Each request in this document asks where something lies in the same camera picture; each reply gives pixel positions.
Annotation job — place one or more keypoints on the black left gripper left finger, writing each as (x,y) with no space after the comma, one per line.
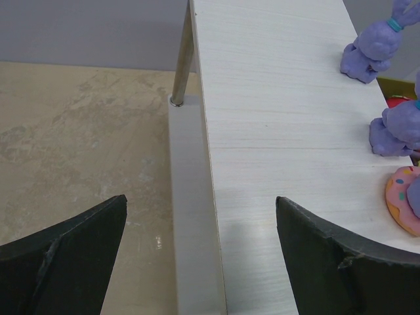
(65,268)

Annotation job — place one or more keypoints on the red toy apple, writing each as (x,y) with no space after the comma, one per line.
(393,101)

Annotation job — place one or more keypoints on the olive green plastic bin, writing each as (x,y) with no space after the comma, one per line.
(393,87)

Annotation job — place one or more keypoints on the purple bunny with blue bow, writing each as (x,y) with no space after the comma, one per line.
(396,132)

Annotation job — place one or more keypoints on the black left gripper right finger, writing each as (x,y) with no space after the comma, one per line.
(335,271)

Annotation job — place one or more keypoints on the white two-tier shelf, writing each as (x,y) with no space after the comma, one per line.
(273,117)

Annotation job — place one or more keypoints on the purple bunny with strawberry cake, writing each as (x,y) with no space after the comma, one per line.
(371,52)

